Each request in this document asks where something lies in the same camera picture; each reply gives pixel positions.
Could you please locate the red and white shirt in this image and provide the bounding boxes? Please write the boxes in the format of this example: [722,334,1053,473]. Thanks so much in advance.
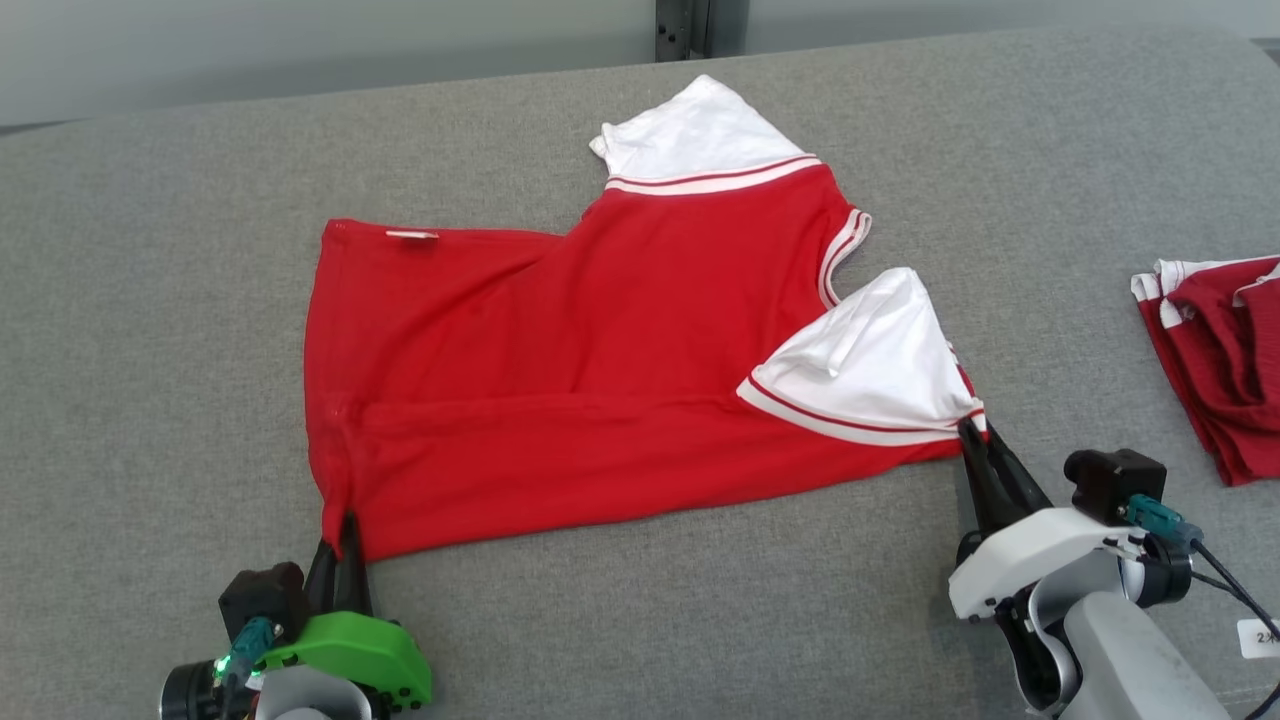
[303,74,989,563]

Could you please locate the black cable with teal plug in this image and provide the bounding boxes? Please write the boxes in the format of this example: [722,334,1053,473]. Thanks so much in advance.
[1120,495,1280,641]
[222,617,279,691]

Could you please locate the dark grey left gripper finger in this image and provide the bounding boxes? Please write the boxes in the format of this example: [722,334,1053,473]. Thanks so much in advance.
[305,540,341,619]
[336,512,373,616]

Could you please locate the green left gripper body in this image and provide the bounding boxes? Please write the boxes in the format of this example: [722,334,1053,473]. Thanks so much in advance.
[255,610,434,713]

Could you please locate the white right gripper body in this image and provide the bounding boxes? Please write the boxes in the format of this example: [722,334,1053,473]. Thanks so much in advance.
[948,507,1151,621]

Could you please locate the red and white shorts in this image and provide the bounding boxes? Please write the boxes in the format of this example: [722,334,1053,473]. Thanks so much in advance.
[1130,255,1280,488]

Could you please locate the grey metal frame post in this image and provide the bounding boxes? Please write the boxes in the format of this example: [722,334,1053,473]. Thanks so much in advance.
[655,0,751,63]

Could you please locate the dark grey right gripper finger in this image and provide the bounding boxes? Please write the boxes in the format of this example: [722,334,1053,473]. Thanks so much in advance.
[958,418,1011,536]
[985,435,1053,521]

